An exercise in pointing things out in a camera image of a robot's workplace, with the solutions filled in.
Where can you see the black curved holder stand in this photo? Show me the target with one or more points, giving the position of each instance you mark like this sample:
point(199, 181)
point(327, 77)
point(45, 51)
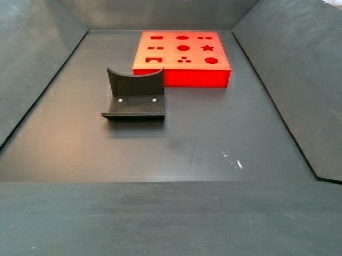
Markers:
point(137, 96)

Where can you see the red shape sorter block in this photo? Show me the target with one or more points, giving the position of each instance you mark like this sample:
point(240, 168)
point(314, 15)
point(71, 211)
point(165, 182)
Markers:
point(189, 55)

